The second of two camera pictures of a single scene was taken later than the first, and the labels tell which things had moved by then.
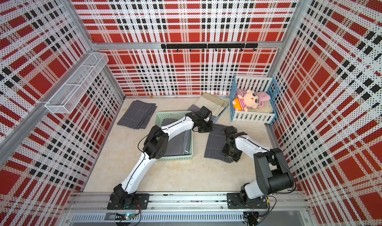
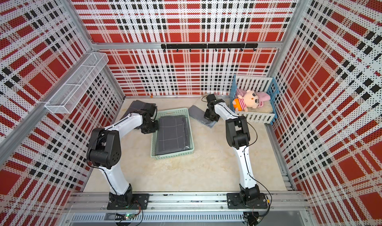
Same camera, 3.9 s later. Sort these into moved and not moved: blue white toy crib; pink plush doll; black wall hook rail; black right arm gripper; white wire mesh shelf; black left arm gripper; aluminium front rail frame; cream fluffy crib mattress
Moved: black left arm gripper; black right arm gripper
Not moved: pink plush doll; black wall hook rail; cream fluffy crib mattress; aluminium front rail frame; white wire mesh shelf; blue white toy crib
